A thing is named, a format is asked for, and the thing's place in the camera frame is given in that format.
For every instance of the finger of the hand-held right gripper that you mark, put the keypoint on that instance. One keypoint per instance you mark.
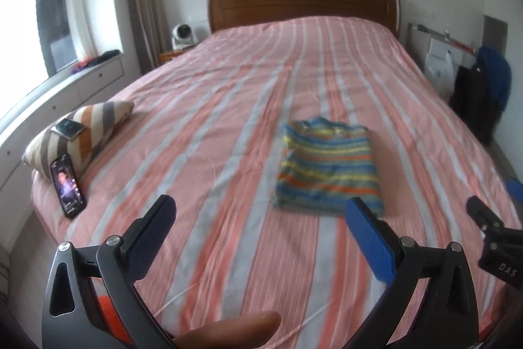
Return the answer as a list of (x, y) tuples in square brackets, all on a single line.
[(484, 216), (515, 191)]

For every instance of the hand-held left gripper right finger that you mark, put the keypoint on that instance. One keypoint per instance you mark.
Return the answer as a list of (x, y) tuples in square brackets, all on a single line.
[(369, 240)]

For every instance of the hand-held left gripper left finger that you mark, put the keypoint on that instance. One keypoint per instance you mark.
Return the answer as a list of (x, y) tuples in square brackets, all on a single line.
[(157, 226)]

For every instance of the colourful striped knit sweater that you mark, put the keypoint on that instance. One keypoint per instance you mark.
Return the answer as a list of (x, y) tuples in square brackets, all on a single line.
[(327, 165)]

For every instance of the person's left hand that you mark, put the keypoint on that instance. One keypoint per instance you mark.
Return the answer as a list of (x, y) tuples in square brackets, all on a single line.
[(237, 330)]

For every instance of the smartphone with lit screen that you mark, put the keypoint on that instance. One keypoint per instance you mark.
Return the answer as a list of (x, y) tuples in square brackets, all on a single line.
[(67, 185)]

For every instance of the black jacket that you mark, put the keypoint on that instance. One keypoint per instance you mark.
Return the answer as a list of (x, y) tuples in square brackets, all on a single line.
[(470, 99)]

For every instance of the blue knit cloth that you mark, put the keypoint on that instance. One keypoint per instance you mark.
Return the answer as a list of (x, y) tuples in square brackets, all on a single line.
[(496, 75)]

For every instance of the striped throw pillow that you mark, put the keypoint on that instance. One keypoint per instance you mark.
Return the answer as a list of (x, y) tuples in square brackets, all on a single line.
[(96, 120)]

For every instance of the bed with striped pink sheet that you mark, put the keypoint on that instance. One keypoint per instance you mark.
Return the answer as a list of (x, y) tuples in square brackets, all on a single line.
[(229, 120)]

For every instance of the smartphone with dark screen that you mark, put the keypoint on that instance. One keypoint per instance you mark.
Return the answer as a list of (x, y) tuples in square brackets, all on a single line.
[(68, 128)]

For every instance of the white desk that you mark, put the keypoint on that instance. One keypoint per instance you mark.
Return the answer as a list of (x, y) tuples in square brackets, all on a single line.
[(437, 46)]

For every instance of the wooden nightstand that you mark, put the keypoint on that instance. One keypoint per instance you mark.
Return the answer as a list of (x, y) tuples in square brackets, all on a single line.
[(171, 55)]

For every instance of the dark cloth pile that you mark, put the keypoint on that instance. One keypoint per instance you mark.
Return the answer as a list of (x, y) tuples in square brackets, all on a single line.
[(98, 60)]

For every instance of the small white fan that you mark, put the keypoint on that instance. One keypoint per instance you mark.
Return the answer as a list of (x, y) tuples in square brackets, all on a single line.
[(183, 36)]

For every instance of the beige curtain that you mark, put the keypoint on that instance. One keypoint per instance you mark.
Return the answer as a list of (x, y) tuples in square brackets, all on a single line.
[(143, 5)]

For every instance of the window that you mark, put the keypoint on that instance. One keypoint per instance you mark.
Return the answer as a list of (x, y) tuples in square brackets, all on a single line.
[(53, 13)]

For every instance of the brown wooden headboard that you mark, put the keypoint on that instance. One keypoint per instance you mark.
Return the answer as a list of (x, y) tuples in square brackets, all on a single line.
[(294, 1)]

